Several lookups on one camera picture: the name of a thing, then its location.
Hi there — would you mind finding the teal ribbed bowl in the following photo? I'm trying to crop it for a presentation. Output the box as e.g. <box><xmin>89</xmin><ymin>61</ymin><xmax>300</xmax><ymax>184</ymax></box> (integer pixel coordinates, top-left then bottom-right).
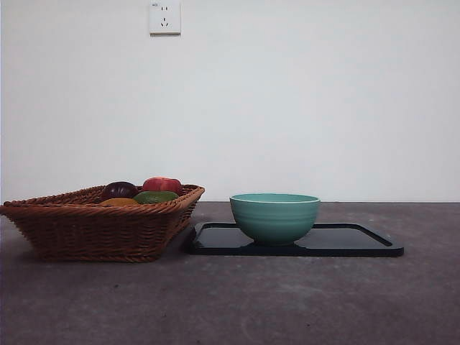
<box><xmin>229</xmin><ymin>193</ymin><xmax>322</xmax><ymax>247</ymax></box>

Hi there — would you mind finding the red apple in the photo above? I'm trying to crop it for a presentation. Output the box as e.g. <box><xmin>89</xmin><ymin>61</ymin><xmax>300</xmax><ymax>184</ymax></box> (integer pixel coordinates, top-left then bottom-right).
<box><xmin>142</xmin><ymin>175</ymin><xmax>183</xmax><ymax>195</ymax></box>

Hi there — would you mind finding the green avocado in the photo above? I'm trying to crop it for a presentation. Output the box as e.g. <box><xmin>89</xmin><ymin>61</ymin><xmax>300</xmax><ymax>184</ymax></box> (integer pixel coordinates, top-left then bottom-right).
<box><xmin>132</xmin><ymin>190</ymin><xmax>180</xmax><ymax>205</ymax></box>

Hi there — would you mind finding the dark purple round fruit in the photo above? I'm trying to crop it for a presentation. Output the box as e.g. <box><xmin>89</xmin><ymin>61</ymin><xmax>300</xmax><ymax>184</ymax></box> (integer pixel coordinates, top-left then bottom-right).
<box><xmin>101</xmin><ymin>180</ymin><xmax>139</xmax><ymax>201</ymax></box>

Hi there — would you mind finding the black rectangular tray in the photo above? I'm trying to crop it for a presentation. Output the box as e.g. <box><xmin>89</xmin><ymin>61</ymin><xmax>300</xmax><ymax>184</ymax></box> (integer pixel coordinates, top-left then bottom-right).
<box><xmin>184</xmin><ymin>221</ymin><xmax>405</xmax><ymax>258</ymax></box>

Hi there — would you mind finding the brown wicker basket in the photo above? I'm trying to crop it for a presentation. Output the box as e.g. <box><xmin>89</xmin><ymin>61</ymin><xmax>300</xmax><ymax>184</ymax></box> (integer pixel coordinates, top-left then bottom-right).
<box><xmin>0</xmin><ymin>183</ymin><xmax>206</xmax><ymax>263</ymax></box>

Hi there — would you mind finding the white wall power socket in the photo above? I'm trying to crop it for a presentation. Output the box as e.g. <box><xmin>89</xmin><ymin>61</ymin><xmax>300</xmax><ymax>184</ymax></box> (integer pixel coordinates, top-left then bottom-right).
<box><xmin>149</xmin><ymin>0</ymin><xmax>182</xmax><ymax>36</ymax></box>

